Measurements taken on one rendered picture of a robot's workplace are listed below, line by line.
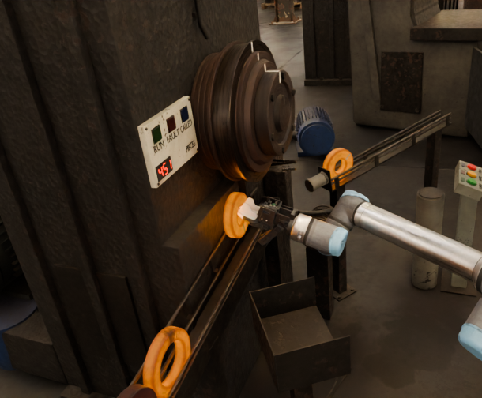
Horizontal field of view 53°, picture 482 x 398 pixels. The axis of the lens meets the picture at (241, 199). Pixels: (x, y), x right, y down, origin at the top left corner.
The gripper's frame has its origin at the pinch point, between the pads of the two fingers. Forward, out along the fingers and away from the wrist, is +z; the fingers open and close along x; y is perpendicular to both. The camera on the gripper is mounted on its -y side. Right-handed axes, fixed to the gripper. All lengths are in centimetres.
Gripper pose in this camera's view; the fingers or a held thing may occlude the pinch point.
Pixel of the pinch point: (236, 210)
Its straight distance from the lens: 162.6
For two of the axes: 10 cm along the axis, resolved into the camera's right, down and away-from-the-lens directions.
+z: -9.1, -3.3, 2.4
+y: 1.5, -8.2, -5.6
